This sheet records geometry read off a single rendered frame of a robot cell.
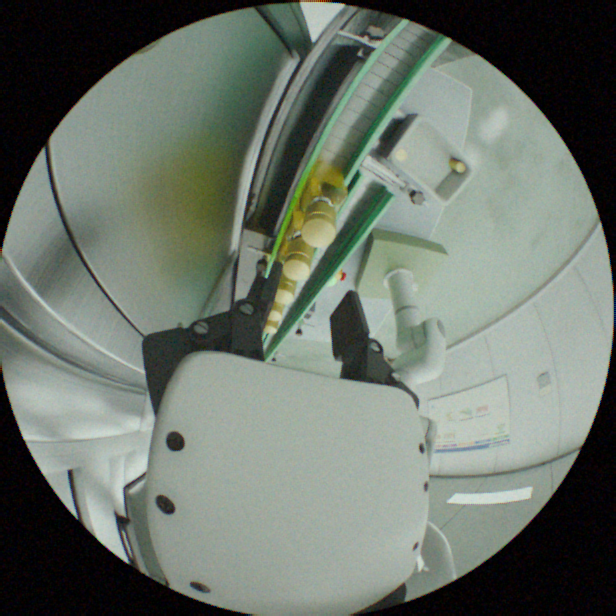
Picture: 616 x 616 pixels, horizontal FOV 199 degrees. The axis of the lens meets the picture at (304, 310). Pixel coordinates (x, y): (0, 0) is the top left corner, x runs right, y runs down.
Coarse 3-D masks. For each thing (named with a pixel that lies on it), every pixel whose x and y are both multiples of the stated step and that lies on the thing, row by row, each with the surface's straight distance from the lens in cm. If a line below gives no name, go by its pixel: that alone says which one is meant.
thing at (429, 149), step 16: (416, 128) 59; (432, 128) 55; (400, 144) 50; (416, 144) 59; (432, 144) 61; (448, 144) 58; (416, 160) 60; (432, 160) 62; (448, 160) 64; (464, 160) 60; (416, 176) 56; (432, 176) 63; (448, 176) 65; (464, 176) 62; (432, 192) 56; (448, 192) 61
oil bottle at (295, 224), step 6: (300, 198) 32; (294, 210) 28; (294, 216) 27; (300, 216) 26; (294, 222) 26; (300, 222) 26; (288, 228) 27; (294, 228) 26; (300, 228) 26; (288, 234) 27; (288, 240) 28
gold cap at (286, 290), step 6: (282, 270) 27; (282, 276) 26; (282, 282) 25; (288, 282) 25; (294, 282) 26; (282, 288) 24; (288, 288) 25; (294, 288) 26; (276, 294) 25; (282, 294) 25; (288, 294) 25; (294, 294) 26; (276, 300) 26; (282, 300) 26; (288, 300) 26
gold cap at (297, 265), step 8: (296, 240) 23; (288, 248) 23; (296, 248) 22; (304, 248) 22; (312, 248) 23; (288, 256) 21; (296, 256) 21; (304, 256) 21; (312, 256) 23; (288, 264) 21; (296, 264) 20; (304, 264) 20; (288, 272) 22; (296, 272) 21; (304, 272) 21
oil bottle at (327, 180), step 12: (324, 168) 34; (336, 168) 40; (312, 180) 25; (324, 180) 26; (336, 180) 29; (312, 192) 24; (324, 192) 23; (336, 192) 24; (300, 204) 25; (336, 204) 24
